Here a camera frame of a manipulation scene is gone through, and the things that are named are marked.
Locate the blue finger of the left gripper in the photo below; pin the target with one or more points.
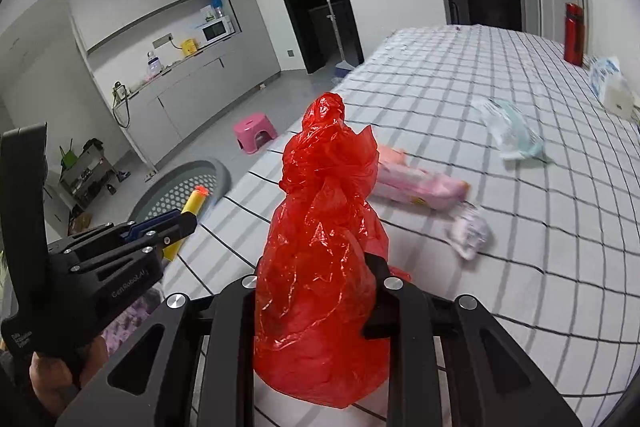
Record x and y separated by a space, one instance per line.
157 224

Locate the yellow foam dart toy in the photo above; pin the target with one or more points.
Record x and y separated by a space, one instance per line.
186 223

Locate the red plastic bag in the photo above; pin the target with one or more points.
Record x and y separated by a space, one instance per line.
314 289

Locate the white teal snack wrapper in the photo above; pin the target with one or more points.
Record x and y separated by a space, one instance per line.
507 125

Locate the person's left hand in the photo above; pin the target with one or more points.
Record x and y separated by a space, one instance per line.
52 379

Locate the grey perforated laundry basket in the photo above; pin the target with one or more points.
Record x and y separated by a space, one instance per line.
174 188

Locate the metal shoe rack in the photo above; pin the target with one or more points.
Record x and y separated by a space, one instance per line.
89 175

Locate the grey kitchen cabinet counter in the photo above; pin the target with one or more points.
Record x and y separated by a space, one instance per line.
170 108

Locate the pink plastic stool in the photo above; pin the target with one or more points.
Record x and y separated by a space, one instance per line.
254 131

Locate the clear jug on counter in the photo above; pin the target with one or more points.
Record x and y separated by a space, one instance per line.
154 66

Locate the yellow box on counter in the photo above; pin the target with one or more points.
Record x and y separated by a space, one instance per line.
189 47

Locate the white microwave oven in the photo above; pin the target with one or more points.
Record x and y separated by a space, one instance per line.
216 30

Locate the blue water dispenser bottle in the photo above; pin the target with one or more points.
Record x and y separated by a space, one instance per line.
217 10

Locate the pink wet wipes pack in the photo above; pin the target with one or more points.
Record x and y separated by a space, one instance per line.
398 182

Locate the crumpled white wrapper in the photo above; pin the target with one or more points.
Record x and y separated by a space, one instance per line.
468 232

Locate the checkered white tablecloth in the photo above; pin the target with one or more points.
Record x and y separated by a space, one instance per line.
548 236

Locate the red thermos bottle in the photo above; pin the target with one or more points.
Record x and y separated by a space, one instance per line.
574 37

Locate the white tissue box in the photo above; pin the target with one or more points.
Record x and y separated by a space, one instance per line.
611 88

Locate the blue broom with handle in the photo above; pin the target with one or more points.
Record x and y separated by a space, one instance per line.
342 68

